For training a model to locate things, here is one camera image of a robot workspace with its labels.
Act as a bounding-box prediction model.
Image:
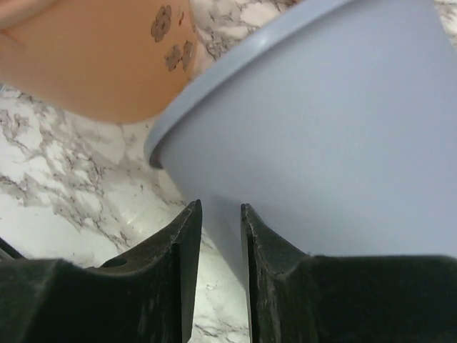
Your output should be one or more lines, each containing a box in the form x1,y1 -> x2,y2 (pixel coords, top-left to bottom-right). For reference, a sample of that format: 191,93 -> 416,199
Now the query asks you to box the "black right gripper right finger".
241,204 -> 456,342

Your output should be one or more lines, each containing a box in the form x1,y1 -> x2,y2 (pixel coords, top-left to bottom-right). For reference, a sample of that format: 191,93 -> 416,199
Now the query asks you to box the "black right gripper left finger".
1,201 -> 202,342

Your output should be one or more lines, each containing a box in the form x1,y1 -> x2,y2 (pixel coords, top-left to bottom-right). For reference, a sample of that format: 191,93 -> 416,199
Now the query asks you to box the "blue-grey round bin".
144,0 -> 456,280

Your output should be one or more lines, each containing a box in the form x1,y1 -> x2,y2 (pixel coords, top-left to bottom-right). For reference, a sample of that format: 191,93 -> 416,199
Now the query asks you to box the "orange round bin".
1,0 -> 198,124

